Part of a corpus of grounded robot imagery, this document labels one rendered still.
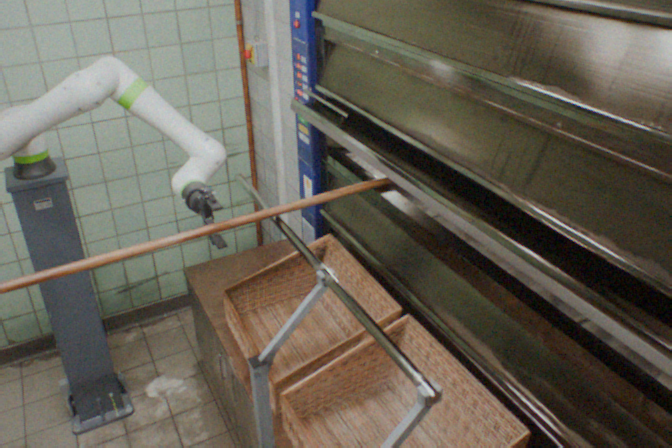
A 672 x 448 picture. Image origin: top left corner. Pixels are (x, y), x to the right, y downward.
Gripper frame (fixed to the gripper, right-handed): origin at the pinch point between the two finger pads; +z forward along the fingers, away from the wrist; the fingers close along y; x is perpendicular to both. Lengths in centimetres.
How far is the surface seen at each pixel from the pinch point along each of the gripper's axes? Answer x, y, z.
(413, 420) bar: -13, 8, 84
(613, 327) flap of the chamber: -38, -22, 106
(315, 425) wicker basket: -13, 60, 34
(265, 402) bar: 3, 38, 37
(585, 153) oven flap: -56, -42, 81
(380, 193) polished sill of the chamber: -55, 1, 5
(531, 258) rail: -39, -24, 86
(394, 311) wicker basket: -48, 34, 25
